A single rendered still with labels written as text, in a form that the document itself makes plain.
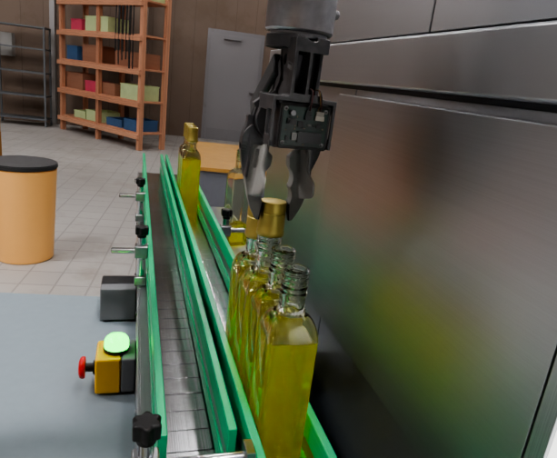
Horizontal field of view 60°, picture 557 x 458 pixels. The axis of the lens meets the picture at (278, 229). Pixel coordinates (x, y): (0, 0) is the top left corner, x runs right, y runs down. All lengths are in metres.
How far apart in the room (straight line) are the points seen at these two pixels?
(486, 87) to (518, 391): 0.26
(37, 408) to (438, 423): 0.68
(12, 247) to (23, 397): 2.58
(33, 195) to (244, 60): 7.59
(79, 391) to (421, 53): 0.79
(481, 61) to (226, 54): 9.99
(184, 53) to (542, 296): 10.20
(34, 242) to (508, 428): 3.27
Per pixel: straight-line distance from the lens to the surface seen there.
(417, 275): 0.53
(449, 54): 0.54
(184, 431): 0.70
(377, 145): 0.63
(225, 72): 10.43
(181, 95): 10.48
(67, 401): 0.98
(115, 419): 0.93
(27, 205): 3.42
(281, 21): 0.55
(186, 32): 10.49
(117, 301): 1.19
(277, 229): 0.60
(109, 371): 0.95
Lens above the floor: 1.33
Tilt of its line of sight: 17 degrees down
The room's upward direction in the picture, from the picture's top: 7 degrees clockwise
